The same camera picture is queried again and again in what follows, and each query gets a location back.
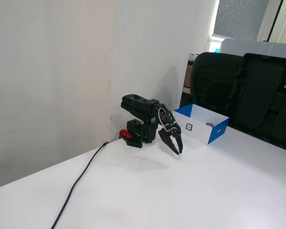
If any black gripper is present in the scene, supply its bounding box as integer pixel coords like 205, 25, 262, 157
158, 121, 184, 156

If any white servo wire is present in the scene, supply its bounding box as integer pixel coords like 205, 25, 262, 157
157, 107, 172, 133

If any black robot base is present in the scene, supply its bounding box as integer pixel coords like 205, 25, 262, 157
125, 118, 158, 149

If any blue and white cardboard box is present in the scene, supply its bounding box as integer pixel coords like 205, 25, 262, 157
173, 104, 230, 146

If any red table clamp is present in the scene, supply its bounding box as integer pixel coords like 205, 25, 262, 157
118, 129, 133, 140

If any black power cable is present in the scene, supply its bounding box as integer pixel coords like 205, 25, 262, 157
50, 141, 108, 229

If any brown cardboard box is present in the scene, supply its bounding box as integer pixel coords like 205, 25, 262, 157
183, 64, 194, 95

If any black mesh office chair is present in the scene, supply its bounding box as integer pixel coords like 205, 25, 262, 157
190, 52, 244, 120

